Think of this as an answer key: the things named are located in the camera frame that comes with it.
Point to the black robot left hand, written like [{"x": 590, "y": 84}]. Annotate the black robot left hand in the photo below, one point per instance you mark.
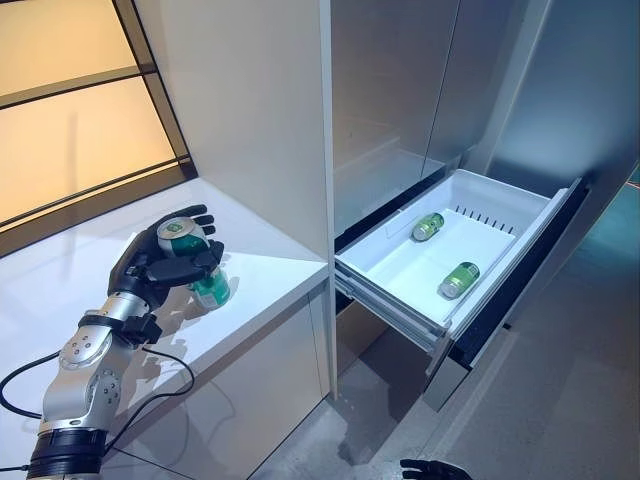
[{"x": 145, "y": 272}]

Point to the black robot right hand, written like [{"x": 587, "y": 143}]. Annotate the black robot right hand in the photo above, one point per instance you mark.
[{"x": 435, "y": 472}]

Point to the dark green drink can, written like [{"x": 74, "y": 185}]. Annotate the dark green drink can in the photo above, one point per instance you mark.
[{"x": 182, "y": 240}]

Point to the fridge drawer white bin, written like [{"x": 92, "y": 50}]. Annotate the fridge drawer white bin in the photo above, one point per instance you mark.
[{"x": 450, "y": 250}]

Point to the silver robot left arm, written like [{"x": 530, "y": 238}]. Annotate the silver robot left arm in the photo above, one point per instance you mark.
[{"x": 80, "y": 380}]

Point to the stainless steel fridge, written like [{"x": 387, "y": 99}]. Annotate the stainless steel fridge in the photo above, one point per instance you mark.
[{"x": 400, "y": 75}]

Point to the white counter cabinet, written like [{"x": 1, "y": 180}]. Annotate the white counter cabinet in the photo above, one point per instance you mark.
[{"x": 280, "y": 300}]

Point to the tall white cabinet panel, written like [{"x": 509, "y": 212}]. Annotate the tall white cabinet panel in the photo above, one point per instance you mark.
[{"x": 240, "y": 125}]

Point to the light green drink can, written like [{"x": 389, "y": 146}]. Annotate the light green drink can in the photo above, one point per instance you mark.
[
  {"x": 460, "y": 280},
  {"x": 428, "y": 226}
]

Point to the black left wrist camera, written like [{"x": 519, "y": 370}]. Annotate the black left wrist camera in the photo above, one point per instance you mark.
[{"x": 141, "y": 330}]

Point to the amber window dark frame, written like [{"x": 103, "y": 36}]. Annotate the amber window dark frame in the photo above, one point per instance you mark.
[{"x": 75, "y": 125}]

